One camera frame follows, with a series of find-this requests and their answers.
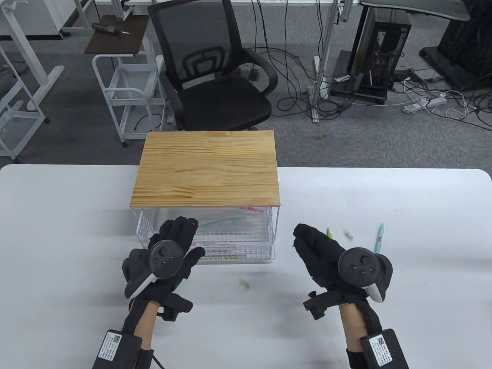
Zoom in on black machine base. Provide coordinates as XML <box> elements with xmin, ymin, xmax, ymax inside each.
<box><xmin>419</xmin><ymin>11</ymin><xmax>492</xmax><ymax>91</ymax></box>

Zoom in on black floor cables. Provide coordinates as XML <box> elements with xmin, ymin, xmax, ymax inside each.
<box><xmin>392</xmin><ymin>68</ymin><xmax>492</xmax><ymax>131</ymax></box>
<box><xmin>246</xmin><ymin>0</ymin><xmax>356</xmax><ymax>118</ymax></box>

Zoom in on person's right forearm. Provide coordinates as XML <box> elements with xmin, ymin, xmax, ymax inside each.
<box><xmin>338</xmin><ymin>304</ymin><xmax>381</xmax><ymax>350</ymax></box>

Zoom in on black mesh office chair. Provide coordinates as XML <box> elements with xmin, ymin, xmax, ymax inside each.
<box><xmin>147</xmin><ymin>0</ymin><xmax>279</xmax><ymax>131</ymax></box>

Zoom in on dark brown side table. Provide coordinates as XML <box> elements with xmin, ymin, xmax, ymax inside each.
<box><xmin>84</xmin><ymin>15</ymin><xmax>151</xmax><ymax>55</ymax></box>

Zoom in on person's left hand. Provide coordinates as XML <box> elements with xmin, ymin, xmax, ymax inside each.
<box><xmin>122</xmin><ymin>216</ymin><xmax>206</xmax><ymax>322</ymax></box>

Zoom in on black handled screwdriver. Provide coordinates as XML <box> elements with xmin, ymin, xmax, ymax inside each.
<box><xmin>91</xmin><ymin>22</ymin><xmax>131</xmax><ymax>36</ymax></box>

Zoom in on white wire basket drawer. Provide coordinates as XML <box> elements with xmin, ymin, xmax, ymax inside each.
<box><xmin>135</xmin><ymin>208</ymin><xmax>276</xmax><ymax>263</ymax></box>

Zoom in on aluminium profile post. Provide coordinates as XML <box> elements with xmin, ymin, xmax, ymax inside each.
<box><xmin>309</xmin><ymin>0</ymin><xmax>346</xmax><ymax>124</ymax></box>

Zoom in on person's right hand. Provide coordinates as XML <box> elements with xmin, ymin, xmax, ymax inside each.
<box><xmin>293</xmin><ymin>224</ymin><xmax>393</xmax><ymax>320</ymax></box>

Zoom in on person's left forearm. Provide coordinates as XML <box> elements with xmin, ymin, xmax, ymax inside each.
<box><xmin>123</xmin><ymin>300</ymin><xmax>162</xmax><ymax>358</ymax></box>

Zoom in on black computer tower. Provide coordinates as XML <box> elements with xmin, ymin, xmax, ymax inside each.
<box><xmin>348</xmin><ymin>21</ymin><xmax>412</xmax><ymax>101</ymax></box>

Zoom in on wooden top wire rack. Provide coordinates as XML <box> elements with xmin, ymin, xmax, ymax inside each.
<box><xmin>130</xmin><ymin>130</ymin><xmax>281</xmax><ymax>242</ymax></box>

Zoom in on white desk leg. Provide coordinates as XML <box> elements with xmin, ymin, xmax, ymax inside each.
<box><xmin>0</xmin><ymin>0</ymin><xmax>65</xmax><ymax>113</ymax></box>

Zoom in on black tracking controller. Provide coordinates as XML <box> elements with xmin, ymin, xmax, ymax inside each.
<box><xmin>337</xmin><ymin>248</ymin><xmax>393</xmax><ymax>304</ymax></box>
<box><xmin>124</xmin><ymin>239</ymin><xmax>184</xmax><ymax>299</ymax></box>

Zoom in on white power strip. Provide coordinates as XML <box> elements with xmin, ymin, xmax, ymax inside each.
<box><xmin>402</xmin><ymin>96</ymin><xmax>448</xmax><ymax>114</ymax></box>

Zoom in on grey standing desk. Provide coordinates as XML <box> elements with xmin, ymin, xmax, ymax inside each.
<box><xmin>331</xmin><ymin>0</ymin><xmax>471</xmax><ymax>106</ymax></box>

